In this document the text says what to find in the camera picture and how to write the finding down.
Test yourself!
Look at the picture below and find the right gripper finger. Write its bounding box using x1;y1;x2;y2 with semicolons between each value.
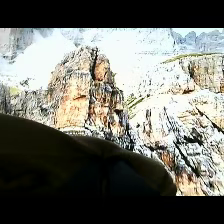
107;159;160;197

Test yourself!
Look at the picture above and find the dark brown garment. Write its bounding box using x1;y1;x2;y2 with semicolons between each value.
0;112;178;197

